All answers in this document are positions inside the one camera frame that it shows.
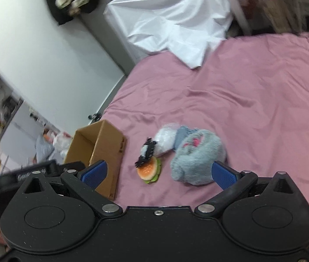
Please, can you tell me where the pink bed sheet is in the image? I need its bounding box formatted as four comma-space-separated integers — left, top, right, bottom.
100, 32, 309, 241

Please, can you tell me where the hamburger plush toy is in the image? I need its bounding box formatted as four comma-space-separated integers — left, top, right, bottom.
137, 156, 162, 184

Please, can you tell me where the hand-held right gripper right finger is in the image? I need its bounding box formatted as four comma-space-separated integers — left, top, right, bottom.
195, 160, 302, 219

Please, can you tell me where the blue fabric soft toy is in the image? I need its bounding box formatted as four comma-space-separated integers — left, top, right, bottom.
173, 126, 198, 150

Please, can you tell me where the grey fluffy plush toy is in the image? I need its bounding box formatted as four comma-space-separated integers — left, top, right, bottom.
170, 129, 227, 186

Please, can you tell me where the white plastic bag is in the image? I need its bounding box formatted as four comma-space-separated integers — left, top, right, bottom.
52, 131, 73, 159

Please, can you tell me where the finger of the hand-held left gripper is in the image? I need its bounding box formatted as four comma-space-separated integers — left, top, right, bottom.
58, 162, 87, 173

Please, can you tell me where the black and white plush toy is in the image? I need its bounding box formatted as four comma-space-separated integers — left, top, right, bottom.
135, 138, 157, 167

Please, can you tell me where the brown cardboard box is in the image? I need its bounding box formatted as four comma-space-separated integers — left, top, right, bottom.
64, 119, 128, 200

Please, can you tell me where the white cover sheet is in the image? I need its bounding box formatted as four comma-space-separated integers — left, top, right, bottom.
104, 0, 234, 70

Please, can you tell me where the grey plastic bag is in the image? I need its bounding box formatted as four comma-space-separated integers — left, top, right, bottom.
36, 135, 55, 162

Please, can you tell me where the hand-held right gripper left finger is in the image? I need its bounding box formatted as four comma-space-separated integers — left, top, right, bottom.
21, 160, 123, 219

